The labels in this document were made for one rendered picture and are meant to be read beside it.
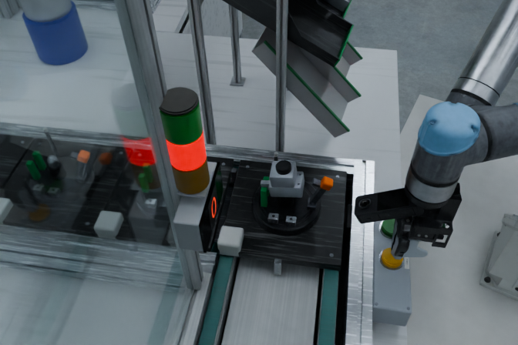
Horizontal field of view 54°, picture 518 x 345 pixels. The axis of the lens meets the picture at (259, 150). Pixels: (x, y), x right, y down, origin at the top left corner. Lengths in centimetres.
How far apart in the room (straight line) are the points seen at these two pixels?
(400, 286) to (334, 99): 47
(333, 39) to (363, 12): 243
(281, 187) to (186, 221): 31
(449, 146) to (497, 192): 61
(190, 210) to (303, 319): 37
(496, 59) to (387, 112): 57
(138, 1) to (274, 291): 65
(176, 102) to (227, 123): 78
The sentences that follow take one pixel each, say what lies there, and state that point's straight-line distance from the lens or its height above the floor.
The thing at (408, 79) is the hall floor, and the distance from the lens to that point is 301.
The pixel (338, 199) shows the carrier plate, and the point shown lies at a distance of 109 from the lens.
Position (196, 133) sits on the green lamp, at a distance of 65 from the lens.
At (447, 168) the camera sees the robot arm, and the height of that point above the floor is 127.
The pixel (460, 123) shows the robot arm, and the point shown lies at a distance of 75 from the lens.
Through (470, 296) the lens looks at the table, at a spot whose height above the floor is 86.
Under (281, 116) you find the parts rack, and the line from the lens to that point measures 114.
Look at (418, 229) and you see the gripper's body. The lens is 89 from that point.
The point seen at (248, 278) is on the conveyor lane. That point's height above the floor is 92.
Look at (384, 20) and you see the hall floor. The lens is 347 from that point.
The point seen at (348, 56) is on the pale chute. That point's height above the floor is 102.
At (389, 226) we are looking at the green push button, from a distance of 106.
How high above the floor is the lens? 182
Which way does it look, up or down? 47 degrees down
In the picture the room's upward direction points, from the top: 2 degrees counter-clockwise
